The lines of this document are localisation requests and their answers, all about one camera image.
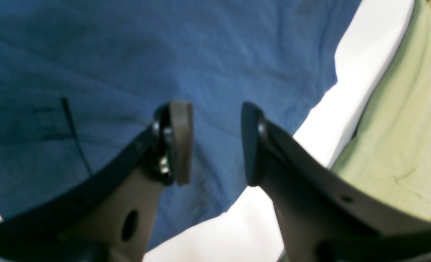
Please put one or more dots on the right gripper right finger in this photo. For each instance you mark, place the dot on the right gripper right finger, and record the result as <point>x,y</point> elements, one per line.
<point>321,217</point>

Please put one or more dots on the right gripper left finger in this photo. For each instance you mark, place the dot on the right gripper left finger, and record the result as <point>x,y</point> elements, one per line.
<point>110,217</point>

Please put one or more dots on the dark blue t-shirt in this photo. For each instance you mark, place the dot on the dark blue t-shirt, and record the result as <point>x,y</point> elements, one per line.
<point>79,79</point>

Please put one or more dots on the light green fabric curtain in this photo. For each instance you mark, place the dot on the light green fabric curtain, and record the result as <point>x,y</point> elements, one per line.
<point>389,156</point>

